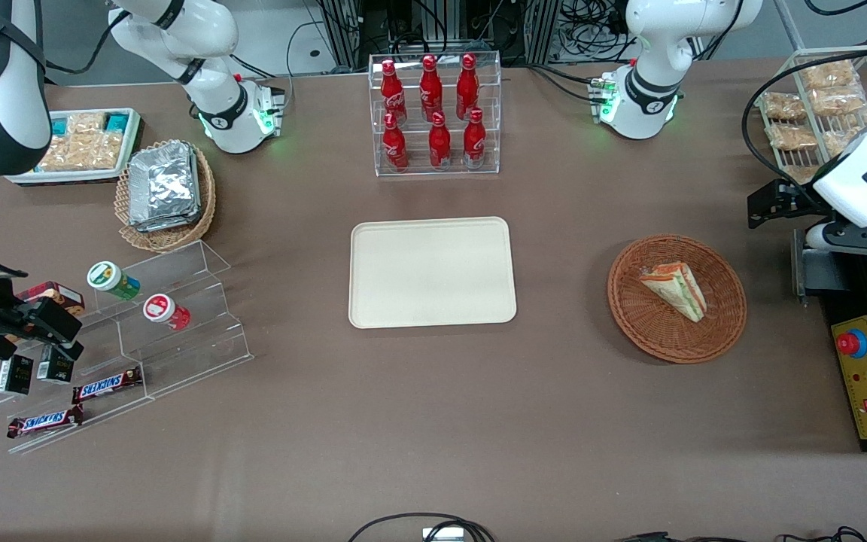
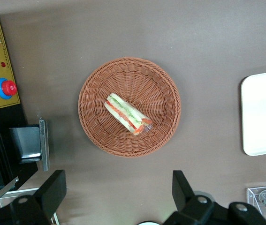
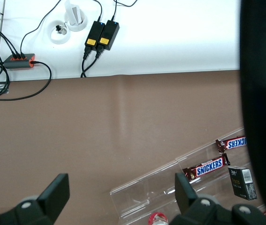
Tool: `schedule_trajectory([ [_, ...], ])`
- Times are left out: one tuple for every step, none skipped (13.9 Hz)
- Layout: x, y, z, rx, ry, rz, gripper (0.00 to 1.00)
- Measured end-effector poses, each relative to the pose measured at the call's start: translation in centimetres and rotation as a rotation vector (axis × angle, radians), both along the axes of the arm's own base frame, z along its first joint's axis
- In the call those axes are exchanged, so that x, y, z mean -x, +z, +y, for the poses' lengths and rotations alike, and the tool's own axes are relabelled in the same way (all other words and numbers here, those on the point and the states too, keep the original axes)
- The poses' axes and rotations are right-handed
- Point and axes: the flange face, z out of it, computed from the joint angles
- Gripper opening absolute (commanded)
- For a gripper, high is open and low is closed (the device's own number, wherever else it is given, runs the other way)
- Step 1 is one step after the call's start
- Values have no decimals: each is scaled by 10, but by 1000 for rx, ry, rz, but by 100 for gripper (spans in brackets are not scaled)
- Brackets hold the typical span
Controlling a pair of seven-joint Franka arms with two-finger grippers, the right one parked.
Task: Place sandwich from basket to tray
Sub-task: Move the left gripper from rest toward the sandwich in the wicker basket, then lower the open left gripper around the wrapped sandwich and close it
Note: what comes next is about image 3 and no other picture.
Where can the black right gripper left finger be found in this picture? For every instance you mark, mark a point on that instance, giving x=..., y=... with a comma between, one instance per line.
x=53, y=192

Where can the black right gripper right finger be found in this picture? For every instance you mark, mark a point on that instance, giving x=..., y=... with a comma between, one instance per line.
x=184, y=192

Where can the Snickers chocolate bar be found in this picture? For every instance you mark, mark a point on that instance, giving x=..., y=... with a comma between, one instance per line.
x=233, y=143
x=207, y=167

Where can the clear acrylic display stand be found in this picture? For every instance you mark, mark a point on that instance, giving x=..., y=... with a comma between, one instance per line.
x=146, y=189

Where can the red white bottle cap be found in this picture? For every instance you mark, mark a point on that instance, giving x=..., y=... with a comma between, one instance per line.
x=158, y=219

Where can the small black barcode box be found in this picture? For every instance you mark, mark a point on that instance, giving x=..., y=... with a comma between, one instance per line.
x=241, y=182

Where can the brown table mat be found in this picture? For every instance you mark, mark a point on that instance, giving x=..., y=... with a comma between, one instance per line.
x=76, y=129

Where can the grey orange USB hub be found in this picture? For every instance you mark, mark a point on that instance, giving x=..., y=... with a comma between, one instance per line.
x=17, y=61

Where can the black power adapter yellow label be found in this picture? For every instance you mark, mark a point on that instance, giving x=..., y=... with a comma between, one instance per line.
x=109, y=35
x=94, y=34

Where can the small black metal clip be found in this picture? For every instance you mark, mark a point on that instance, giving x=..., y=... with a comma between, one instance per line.
x=60, y=28

